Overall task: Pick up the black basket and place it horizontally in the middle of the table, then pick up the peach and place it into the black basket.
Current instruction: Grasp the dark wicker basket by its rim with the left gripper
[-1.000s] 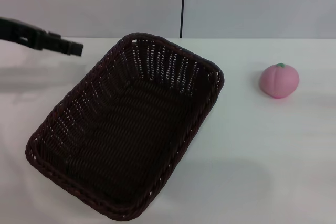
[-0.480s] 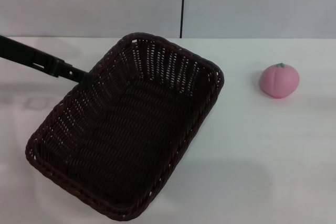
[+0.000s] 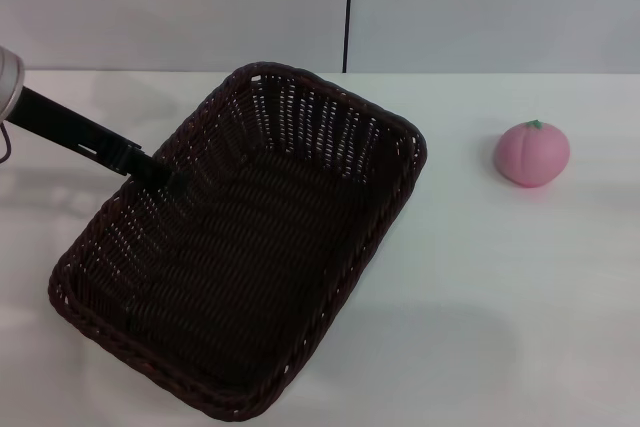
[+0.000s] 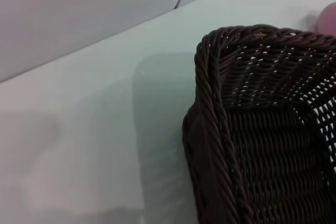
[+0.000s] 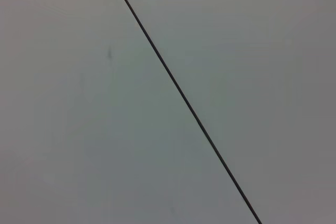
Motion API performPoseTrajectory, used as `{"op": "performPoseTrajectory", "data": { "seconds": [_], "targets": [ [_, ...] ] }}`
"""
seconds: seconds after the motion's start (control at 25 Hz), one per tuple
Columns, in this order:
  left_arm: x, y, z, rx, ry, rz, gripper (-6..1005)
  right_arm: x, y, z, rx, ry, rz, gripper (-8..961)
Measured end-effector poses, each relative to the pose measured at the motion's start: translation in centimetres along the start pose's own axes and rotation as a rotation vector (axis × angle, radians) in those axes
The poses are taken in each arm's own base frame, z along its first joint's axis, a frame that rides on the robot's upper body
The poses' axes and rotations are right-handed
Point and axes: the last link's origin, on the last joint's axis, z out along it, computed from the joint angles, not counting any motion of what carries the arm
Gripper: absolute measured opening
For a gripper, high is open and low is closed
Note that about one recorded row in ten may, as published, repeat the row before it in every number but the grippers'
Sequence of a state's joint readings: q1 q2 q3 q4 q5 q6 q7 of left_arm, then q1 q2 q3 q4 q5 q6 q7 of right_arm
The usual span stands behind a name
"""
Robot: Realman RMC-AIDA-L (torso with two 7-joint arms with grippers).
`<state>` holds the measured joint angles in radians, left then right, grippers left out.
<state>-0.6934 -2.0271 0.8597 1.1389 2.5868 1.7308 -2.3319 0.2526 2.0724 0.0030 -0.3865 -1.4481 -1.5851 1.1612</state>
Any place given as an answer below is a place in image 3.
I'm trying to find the dark brown woven basket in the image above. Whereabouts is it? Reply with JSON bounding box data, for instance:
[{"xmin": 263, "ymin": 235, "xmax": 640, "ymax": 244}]
[{"xmin": 47, "ymin": 60, "xmax": 429, "ymax": 424}]

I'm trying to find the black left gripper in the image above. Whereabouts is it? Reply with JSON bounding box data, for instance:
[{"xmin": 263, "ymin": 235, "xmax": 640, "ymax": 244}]
[{"xmin": 5, "ymin": 85, "xmax": 190, "ymax": 199}]

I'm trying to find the pink toy peach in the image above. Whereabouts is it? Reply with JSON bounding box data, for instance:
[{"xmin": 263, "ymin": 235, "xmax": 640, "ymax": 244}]
[{"xmin": 494, "ymin": 119, "xmax": 572, "ymax": 190}]

